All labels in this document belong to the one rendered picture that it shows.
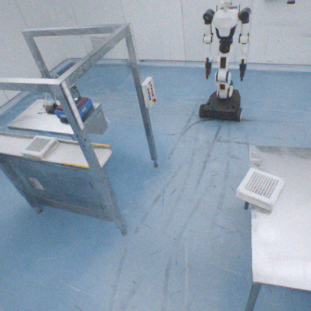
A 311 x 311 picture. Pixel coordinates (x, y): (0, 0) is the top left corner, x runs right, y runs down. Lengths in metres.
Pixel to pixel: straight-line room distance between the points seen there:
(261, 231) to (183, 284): 0.97
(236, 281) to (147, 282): 0.75
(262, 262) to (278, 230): 0.24
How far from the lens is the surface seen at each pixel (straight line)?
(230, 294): 2.43
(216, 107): 3.85
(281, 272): 1.66
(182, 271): 2.49
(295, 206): 1.91
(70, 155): 2.42
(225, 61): 3.67
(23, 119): 2.25
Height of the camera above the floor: 2.29
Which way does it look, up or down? 43 degrees down
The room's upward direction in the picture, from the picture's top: 11 degrees counter-clockwise
